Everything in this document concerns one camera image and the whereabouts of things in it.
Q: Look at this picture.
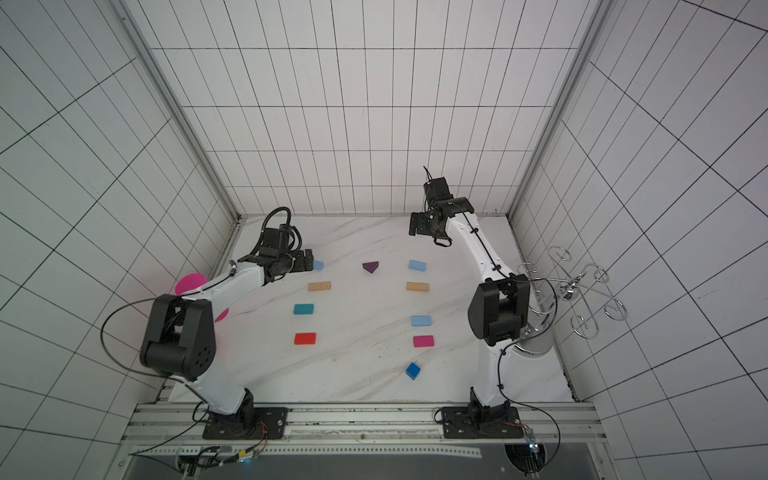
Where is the dark blue cube block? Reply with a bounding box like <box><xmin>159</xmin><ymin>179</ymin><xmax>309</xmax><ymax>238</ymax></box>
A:
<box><xmin>405</xmin><ymin>362</ymin><xmax>421</xmax><ymax>380</ymax></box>

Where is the magenta block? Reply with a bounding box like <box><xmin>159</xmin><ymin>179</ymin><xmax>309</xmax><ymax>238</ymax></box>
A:
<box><xmin>413</xmin><ymin>335</ymin><xmax>435</xmax><ymax>348</ymax></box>

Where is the magenta plastic goblet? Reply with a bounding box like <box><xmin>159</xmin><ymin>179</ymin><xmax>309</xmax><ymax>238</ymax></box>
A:
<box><xmin>174</xmin><ymin>273</ymin><xmax>208</xmax><ymax>295</ymax></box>

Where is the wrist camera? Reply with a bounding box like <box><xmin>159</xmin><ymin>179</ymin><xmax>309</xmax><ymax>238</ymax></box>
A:
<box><xmin>259</xmin><ymin>224</ymin><xmax>293</xmax><ymax>251</ymax></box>
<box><xmin>423</xmin><ymin>177</ymin><xmax>453</xmax><ymax>204</ymax></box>

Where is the natural wood block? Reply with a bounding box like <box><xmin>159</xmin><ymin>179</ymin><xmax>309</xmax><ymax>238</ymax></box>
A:
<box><xmin>406</xmin><ymin>282</ymin><xmax>430</xmax><ymax>292</ymax></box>
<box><xmin>307</xmin><ymin>281</ymin><xmax>332</xmax><ymax>292</ymax></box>

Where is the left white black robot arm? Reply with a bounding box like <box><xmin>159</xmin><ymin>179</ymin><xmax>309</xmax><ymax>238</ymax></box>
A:
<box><xmin>140</xmin><ymin>248</ymin><xmax>314</xmax><ymax>439</ymax></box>

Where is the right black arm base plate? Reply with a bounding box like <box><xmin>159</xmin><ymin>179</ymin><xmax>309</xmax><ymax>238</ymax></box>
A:
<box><xmin>434</xmin><ymin>404</ymin><xmax>524</xmax><ymax>440</ymax></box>

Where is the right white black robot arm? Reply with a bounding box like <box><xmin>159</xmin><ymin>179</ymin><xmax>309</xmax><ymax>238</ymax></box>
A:
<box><xmin>409</xmin><ymin>198</ymin><xmax>538</xmax><ymax>436</ymax></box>

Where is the chrome wire cup rack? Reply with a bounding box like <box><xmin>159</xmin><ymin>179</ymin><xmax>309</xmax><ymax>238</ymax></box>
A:
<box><xmin>513</xmin><ymin>246</ymin><xmax>628</xmax><ymax>358</ymax></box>

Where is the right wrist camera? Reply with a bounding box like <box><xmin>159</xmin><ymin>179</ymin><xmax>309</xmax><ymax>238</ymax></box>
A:
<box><xmin>423</xmin><ymin>177</ymin><xmax>453</xmax><ymax>204</ymax></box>

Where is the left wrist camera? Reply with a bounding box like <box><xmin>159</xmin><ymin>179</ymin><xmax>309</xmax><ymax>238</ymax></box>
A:
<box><xmin>259</xmin><ymin>224</ymin><xmax>293</xmax><ymax>251</ymax></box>

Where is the teal block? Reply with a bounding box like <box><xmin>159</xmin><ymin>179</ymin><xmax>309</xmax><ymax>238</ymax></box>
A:
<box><xmin>293</xmin><ymin>304</ymin><xmax>314</xmax><ymax>315</ymax></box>

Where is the purple triangular block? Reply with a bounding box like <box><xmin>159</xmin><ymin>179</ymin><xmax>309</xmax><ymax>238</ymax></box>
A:
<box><xmin>362</xmin><ymin>261</ymin><xmax>380</xmax><ymax>274</ymax></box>

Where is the red block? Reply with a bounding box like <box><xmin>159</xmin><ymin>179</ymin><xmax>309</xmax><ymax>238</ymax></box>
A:
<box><xmin>294</xmin><ymin>332</ymin><xmax>317</xmax><ymax>346</ymax></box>

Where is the aluminium mounting rail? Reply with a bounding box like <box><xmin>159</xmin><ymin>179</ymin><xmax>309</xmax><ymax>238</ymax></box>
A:
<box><xmin>122</xmin><ymin>403</ymin><xmax>607</xmax><ymax>446</ymax></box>

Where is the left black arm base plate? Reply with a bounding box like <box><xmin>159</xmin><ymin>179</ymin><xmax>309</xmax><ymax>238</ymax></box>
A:
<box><xmin>202</xmin><ymin>406</ymin><xmax>288</xmax><ymax>441</ymax></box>

